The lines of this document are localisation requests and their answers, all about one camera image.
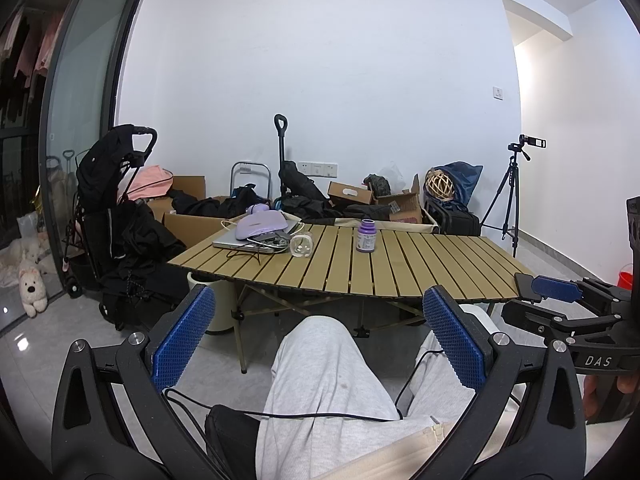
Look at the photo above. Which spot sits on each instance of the black suitcase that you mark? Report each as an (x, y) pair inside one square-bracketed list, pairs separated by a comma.
[(457, 222)]

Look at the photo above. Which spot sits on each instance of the purple lidded bottle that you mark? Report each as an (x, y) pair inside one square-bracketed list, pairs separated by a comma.
[(366, 237)]

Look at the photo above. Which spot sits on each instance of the clear plastic bag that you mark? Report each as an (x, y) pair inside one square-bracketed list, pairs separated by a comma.
[(392, 172)]

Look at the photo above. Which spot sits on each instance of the pink cloth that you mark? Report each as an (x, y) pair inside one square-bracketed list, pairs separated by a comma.
[(147, 182)]

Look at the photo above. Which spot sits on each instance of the white fluffy blanket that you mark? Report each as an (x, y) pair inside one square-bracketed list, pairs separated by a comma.
[(20, 255)]

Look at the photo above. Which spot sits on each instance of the black pouch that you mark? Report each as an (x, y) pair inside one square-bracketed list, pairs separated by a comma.
[(232, 440)]

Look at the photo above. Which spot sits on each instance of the purple zip case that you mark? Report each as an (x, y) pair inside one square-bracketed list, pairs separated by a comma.
[(260, 226)]

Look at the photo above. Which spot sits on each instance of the dark camouflage bag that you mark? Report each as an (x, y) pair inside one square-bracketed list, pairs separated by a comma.
[(377, 184)]

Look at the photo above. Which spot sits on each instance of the black video camera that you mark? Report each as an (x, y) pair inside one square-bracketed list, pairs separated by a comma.
[(530, 141)]

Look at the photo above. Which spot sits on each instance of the wall socket strip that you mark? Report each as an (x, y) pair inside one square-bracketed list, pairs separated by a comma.
[(317, 169)]

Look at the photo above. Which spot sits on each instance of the black clothes pile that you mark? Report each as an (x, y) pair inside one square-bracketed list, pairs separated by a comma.
[(142, 242)]

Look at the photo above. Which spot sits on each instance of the cardboard box with red print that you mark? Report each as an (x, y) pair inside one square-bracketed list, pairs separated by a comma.
[(405, 210)]

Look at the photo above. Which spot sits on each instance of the silver laptop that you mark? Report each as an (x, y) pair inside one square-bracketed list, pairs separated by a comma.
[(229, 244)]

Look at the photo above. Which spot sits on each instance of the black folded bag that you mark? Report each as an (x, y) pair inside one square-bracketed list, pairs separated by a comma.
[(302, 182)]

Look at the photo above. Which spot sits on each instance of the glass sliding door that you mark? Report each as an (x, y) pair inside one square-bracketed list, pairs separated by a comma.
[(85, 85)]

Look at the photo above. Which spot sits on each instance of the white waste bin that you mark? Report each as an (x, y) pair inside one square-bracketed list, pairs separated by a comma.
[(212, 310)]

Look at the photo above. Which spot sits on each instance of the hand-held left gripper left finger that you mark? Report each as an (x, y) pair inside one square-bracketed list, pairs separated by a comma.
[(183, 340)]

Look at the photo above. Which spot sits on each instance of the beige folding wagon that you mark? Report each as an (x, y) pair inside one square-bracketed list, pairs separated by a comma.
[(400, 226)]

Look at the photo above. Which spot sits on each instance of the wooden slat folding table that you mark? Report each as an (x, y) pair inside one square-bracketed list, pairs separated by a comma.
[(400, 265)]

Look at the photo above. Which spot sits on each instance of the person's right hand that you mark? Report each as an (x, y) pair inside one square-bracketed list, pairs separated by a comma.
[(591, 404)]

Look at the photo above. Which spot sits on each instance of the cream zipped jacket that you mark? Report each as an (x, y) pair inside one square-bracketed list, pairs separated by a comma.
[(400, 452)]

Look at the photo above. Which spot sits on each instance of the person's right leg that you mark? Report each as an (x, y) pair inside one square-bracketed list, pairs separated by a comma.
[(440, 385)]

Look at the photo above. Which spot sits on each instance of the black stroller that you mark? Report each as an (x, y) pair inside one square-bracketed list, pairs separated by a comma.
[(97, 185)]

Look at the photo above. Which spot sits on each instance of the cardboard box with slot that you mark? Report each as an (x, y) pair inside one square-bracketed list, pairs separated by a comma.
[(350, 194)]

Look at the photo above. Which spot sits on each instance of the black clothes heap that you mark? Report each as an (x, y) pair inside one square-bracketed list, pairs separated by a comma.
[(220, 205)]

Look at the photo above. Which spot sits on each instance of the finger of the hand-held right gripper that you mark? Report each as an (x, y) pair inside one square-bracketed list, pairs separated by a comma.
[(550, 287), (540, 321)]

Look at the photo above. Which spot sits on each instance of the person's left leg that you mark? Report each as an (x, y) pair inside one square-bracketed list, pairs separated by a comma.
[(325, 375)]

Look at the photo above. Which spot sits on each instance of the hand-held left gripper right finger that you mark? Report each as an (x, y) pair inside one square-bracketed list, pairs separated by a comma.
[(454, 337)]

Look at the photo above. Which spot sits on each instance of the white plush dog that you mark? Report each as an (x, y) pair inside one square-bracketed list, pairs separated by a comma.
[(31, 287)]

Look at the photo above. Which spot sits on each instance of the person's leg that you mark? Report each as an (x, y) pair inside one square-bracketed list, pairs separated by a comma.
[(440, 385), (325, 375)]

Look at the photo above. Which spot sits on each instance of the woven rattan ball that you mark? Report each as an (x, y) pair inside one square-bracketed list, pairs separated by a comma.
[(439, 184)]

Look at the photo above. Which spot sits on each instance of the plain cardboard box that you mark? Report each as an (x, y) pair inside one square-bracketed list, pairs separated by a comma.
[(192, 232)]

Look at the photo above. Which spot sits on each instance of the silver metal frame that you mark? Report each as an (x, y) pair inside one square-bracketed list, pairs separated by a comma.
[(250, 165)]

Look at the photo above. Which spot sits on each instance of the clear glass cup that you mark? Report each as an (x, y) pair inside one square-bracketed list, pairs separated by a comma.
[(301, 246)]

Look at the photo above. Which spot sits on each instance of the red bucket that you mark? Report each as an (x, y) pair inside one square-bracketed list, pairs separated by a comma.
[(629, 277)]

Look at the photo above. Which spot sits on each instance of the black tripod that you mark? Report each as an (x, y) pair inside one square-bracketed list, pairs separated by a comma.
[(513, 195)]

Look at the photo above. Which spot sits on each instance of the hanging pink clothes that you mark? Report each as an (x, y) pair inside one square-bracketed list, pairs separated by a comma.
[(42, 50)]

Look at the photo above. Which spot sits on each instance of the blue bag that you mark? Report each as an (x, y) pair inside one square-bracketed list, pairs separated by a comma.
[(465, 177)]

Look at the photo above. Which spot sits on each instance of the open cardboard box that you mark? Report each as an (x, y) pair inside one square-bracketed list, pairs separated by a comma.
[(190, 185)]

